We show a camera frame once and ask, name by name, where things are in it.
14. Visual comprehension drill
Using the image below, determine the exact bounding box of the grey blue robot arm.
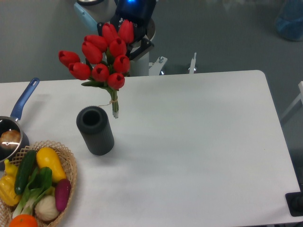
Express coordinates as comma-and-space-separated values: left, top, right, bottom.
74, 0, 156, 61

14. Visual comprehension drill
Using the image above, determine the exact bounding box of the blue handled saucepan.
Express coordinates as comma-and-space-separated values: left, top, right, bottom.
0, 78, 40, 171

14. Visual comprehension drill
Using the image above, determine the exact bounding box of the green cucumber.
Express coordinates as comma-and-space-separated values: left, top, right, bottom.
14, 150, 36, 195

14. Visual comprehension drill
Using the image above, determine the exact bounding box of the white chair frame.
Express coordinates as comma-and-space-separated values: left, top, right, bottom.
280, 81, 303, 125

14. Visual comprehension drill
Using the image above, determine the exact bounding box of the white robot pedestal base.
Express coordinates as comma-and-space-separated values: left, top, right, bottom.
129, 18, 198, 77

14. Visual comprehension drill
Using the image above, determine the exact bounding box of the red tulip bouquet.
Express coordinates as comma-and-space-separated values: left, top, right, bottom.
58, 20, 134, 118

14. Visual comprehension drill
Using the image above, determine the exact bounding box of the green bok choy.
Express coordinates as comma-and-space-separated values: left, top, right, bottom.
12, 167, 53, 218

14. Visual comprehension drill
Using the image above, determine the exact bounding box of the bread roll in saucepan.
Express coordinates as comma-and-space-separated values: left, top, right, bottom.
0, 130, 21, 150

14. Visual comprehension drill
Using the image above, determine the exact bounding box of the yellow squash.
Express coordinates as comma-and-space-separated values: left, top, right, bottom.
36, 147, 67, 183

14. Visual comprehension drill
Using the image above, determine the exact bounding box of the dark grey ribbed vase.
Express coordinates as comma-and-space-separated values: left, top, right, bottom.
76, 106, 115, 156

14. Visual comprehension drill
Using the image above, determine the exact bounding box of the orange fruit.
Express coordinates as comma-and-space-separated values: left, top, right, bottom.
9, 214, 38, 227

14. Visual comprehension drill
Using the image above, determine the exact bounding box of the yellow bell pepper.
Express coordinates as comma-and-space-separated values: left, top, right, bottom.
0, 159, 21, 207

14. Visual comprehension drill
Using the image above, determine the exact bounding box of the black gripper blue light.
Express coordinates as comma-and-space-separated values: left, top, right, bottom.
97, 0, 157, 61

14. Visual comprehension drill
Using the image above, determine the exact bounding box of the blue translucent container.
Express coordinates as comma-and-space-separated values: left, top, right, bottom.
275, 0, 303, 42

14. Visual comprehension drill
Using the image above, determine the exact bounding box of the black device at table edge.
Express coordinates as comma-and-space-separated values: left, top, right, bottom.
285, 192, 303, 217

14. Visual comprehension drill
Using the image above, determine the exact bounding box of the white garlic bulb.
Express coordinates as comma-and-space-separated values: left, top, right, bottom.
35, 195, 60, 222

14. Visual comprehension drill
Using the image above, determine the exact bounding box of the purple eggplant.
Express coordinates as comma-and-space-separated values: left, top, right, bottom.
55, 179, 71, 212

